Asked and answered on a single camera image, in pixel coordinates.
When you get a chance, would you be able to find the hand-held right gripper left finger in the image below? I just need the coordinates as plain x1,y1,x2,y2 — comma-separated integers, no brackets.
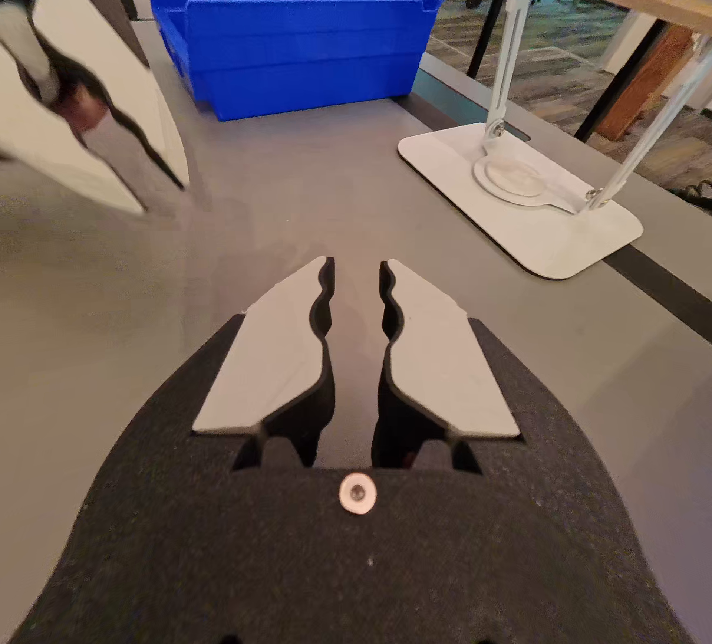
192,256,337,468

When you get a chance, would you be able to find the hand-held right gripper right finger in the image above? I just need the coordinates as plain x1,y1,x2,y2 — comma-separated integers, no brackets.
370,259,522,470

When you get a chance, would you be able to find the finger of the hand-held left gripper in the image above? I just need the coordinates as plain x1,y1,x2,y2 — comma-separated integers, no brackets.
0,43,148,217
30,0,191,191

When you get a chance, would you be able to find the red dry erase marker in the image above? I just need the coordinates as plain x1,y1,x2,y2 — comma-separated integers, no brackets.
58,83,109,134

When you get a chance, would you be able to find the white adjustable stand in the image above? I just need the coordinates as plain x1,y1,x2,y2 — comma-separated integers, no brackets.
398,0,712,280

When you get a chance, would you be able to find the blue plastic bin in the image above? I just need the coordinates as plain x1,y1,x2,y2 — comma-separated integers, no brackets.
144,0,446,123

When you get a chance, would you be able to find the black metal table leg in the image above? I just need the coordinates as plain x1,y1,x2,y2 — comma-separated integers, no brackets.
573,21,668,143
466,0,515,78

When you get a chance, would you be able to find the brown wooden post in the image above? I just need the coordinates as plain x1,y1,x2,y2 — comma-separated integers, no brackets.
595,23,696,141

